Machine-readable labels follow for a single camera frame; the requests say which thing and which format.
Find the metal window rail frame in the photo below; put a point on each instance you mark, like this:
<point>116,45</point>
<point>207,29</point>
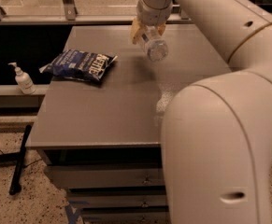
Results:
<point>30,12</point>

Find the grey drawer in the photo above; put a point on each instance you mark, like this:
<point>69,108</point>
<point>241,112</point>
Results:
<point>119,198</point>
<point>105,176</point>
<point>125,214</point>

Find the top grey drawer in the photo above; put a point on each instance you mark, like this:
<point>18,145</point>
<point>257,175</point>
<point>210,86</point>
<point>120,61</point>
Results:
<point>105,176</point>

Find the bottom grey drawer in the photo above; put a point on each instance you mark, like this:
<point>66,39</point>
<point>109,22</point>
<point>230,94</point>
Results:
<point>125,214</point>

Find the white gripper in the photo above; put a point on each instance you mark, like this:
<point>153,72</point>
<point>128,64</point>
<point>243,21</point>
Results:
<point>151,16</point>

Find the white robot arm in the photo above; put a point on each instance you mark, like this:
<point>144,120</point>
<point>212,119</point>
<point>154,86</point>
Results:
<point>216,136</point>

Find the white pump lotion bottle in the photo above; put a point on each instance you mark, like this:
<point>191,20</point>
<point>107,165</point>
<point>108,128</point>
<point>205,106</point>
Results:
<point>24,81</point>

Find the middle grey drawer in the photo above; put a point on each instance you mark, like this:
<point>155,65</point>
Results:
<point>119,198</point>

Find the clear plastic water bottle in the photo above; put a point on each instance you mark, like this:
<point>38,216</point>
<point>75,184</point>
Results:
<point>153,45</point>

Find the grey drawer cabinet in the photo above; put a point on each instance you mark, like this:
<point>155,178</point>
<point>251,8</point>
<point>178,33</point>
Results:
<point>119,120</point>

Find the blue Kettle chips bag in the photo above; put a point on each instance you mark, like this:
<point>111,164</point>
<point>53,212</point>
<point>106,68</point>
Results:
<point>79,65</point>

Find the black bar on floor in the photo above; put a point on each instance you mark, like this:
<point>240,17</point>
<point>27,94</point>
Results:
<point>15,186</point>

